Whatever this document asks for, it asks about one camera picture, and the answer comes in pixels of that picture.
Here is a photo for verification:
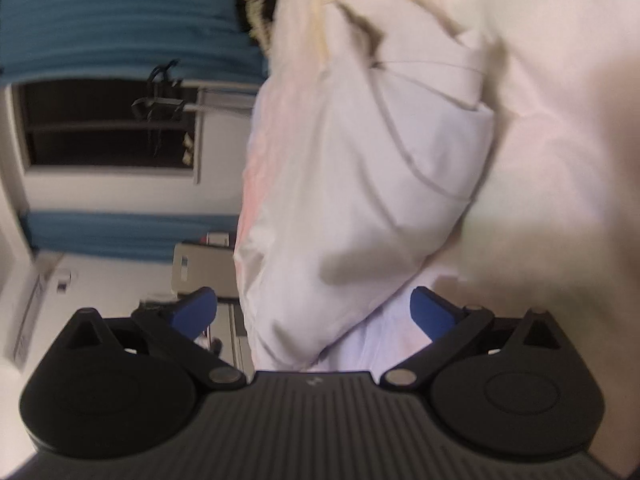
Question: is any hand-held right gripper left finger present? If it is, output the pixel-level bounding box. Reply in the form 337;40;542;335
65;286;248;393

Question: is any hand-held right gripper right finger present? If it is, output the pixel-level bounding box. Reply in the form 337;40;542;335
379;286;563;393

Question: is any light grey garment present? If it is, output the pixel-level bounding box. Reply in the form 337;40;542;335
234;0;503;371

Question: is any narrow blue curtain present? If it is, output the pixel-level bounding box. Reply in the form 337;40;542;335
25;210;241;263

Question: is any white window sill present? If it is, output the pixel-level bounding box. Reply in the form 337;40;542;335
192;87;203;186

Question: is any dark window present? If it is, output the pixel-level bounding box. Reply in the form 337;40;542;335
12;79;198;168

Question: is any pastel tie-dye blanket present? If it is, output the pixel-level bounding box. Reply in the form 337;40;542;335
232;0;640;478

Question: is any garment steamer stand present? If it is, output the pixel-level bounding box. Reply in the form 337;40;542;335
131;60;256;158

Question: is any wide blue curtain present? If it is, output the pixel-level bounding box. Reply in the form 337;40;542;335
0;0;271;86

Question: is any beige chair with black frame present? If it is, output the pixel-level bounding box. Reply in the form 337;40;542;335
170;232;241;306

